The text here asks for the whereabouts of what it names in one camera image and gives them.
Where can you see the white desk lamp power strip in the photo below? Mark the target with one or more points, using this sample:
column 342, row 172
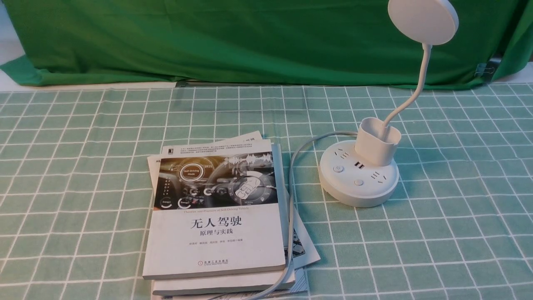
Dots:
column 362, row 172

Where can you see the white self-driving textbook top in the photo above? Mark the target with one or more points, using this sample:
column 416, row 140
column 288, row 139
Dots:
column 216, row 225

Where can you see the green backdrop cloth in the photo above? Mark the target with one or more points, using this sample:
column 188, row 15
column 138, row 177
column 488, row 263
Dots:
column 319, row 42

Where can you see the green checkered tablecloth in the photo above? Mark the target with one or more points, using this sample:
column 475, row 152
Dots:
column 76, row 195

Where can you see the metal binder clip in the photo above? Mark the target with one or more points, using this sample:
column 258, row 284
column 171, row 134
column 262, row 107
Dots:
column 485, row 70

